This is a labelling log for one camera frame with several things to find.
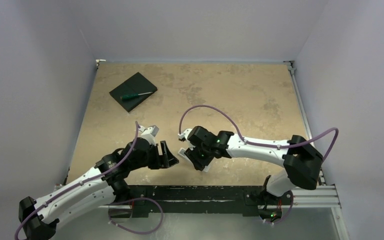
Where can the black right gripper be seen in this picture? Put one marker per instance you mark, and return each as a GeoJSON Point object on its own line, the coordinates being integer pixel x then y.
{"type": "Point", "coordinates": [194, 158]}

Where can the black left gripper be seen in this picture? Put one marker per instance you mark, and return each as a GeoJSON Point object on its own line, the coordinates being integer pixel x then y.
{"type": "Point", "coordinates": [168, 158]}

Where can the white remote control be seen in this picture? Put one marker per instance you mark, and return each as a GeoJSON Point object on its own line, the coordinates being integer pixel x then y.
{"type": "Point", "coordinates": [182, 153]}

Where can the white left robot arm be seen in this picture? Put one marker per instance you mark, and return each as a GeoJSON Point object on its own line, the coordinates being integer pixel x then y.
{"type": "Point", "coordinates": [102, 184]}

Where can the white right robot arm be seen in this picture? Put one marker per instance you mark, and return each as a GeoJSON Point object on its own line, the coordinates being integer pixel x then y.
{"type": "Point", "coordinates": [300, 161]}

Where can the black foam block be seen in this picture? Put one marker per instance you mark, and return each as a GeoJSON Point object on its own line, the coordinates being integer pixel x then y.
{"type": "Point", "coordinates": [135, 84]}

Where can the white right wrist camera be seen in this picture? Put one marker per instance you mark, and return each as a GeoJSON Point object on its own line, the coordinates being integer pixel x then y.
{"type": "Point", "coordinates": [184, 135]}

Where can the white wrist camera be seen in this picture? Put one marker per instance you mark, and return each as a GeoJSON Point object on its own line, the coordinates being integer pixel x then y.
{"type": "Point", "coordinates": [149, 133]}
{"type": "Point", "coordinates": [184, 135]}

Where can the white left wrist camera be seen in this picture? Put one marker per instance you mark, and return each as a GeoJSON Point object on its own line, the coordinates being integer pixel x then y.
{"type": "Point", "coordinates": [149, 133]}

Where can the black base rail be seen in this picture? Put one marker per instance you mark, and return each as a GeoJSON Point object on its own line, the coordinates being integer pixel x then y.
{"type": "Point", "coordinates": [245, 200]}

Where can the green handled screwdriver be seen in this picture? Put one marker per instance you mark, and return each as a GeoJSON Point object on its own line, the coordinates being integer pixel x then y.
{"type": "Point", "coordinates": [134, 96]}

